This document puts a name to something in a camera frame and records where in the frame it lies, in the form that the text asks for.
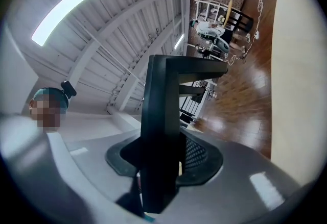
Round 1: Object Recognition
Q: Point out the white floor cable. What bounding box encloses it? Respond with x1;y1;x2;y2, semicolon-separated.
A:
224;0;268;66

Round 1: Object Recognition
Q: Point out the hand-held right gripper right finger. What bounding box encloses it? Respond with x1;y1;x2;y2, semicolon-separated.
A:
155;127;308;224

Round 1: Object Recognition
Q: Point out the yellow round table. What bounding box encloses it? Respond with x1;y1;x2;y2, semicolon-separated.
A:
222;0;254;34

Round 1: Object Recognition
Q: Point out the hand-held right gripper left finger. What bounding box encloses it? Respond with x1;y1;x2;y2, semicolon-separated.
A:
0;115;144;224

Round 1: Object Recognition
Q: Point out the black head-worn camera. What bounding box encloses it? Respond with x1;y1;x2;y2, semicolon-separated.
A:
60;80;78;106

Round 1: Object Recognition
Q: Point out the grey oval seat shell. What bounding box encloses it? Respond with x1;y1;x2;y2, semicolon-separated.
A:
215;37;231;54

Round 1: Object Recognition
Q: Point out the person's head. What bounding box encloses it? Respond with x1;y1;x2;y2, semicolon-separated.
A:
28;87;69;134

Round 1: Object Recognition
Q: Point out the ceiling strip light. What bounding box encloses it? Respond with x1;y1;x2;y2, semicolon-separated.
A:
173;33;185;49
31;0;112;47

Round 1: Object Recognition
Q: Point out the black metal railing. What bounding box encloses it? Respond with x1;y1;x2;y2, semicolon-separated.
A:
178;79;206;125

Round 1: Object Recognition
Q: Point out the white shelving unit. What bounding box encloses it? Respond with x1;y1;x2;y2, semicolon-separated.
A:
194;0;230;23

